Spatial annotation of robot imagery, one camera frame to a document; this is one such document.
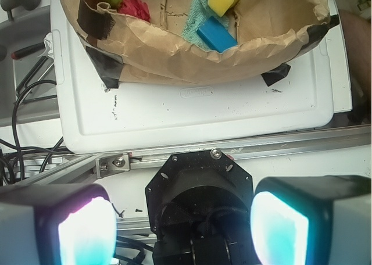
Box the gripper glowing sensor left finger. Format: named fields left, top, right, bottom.
left=1, top=184, right=117, bottom=264

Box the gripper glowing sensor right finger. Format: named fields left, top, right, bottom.
left=250, top=175, right=371, bottom=264

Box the brown paper bag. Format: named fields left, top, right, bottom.
left=60, top=0, right=337, bottom=88

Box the blue rectangular block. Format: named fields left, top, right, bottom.
left=196, top=16, right=238, bottom=53

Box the red crumpled plush toy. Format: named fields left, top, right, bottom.
left=117, top=0, right=151, bottom=22

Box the teal knitted cloth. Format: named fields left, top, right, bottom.
left=181, top=0, right=229, bottom=51

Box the aluminium frame rail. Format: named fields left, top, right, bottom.
left=0, top=124, right=372, bottom=187

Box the black cable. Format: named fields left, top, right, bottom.
left=0, top=55, right=68, bottom=187

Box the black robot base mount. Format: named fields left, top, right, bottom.
left=145, top=149, right=259, bottom=264

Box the red handled tool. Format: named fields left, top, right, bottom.
left=10, top=42, right=45, bottom=60

